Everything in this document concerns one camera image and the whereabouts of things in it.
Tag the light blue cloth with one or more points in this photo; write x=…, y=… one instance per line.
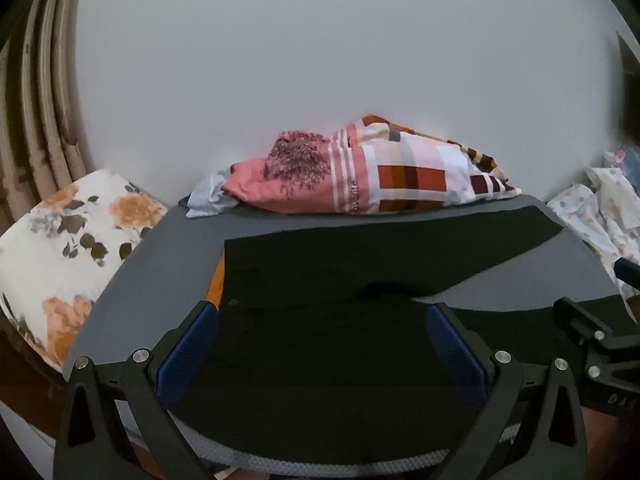
x=207, y=197

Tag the beige ribbed curtain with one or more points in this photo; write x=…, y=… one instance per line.
x=35, y=110

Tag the black pants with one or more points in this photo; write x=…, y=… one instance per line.
x=325, y=300

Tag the brown wooden bed frame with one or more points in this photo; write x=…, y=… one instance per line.
x=25, y=385

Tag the brown wooden furniture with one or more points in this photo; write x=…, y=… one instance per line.
x=630, y=85

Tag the white orange floral pillow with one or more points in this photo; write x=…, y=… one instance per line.
x=65, y=255

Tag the white floral bedsheet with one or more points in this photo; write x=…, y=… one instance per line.
x=595, y=215

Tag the pink plaid pillow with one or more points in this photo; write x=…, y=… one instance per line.
x=380, y=175

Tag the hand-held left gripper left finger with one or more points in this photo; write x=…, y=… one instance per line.
x=187, y=350

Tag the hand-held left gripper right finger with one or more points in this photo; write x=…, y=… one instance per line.
x=456, y=350

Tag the grey mesh mat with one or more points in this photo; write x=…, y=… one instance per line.
x=170, y=260

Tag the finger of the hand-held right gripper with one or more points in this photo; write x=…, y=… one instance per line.
x=582, y=317
x=627, y=270

